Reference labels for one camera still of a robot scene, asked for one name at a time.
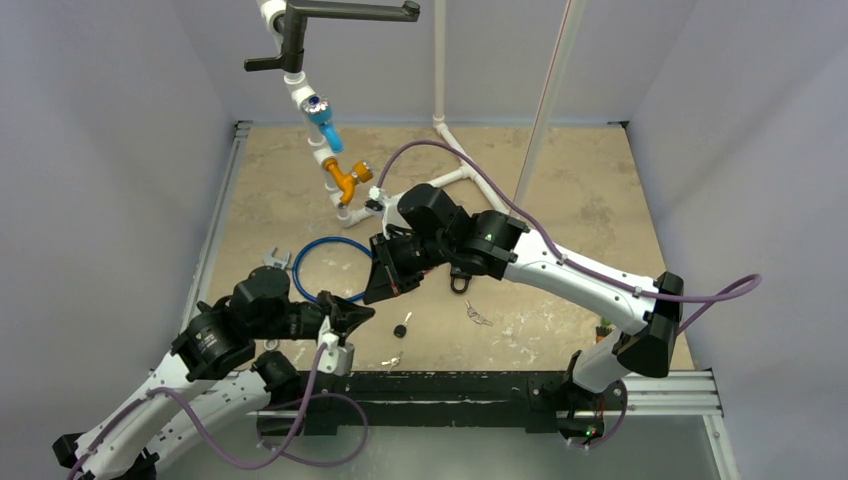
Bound black head key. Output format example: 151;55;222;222
393;312;412;339

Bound orange brass valve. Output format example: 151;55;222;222
322;157;373;208

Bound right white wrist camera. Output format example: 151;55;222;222
365;186;409;238

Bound red handled adjustable wrench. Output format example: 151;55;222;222
263;247;292;352

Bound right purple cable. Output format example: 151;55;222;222
376;139;763;452

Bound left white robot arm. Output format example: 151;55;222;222
53;266;375;479

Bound black padlock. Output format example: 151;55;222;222
450;269;473;295

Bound purple cable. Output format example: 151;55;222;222
376;139;763;452
66;344;370;480

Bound small silver key pair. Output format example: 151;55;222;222
381;351;403;372

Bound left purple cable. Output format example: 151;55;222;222
66;344;370;480

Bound blue valve fitting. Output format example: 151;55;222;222
300;94;344;153

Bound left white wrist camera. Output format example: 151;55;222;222
316;316;355;377

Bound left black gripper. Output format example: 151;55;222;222
254;289;375;338

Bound blue cable lock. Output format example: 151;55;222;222
291;236;373;302

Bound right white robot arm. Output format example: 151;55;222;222
363;183;684;407

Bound white PVC pipe frame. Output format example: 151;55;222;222
256;0;588;231

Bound orange black tool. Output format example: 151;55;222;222
595;319;614;343

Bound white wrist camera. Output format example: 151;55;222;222
316;316;355;377
365;186;409;238

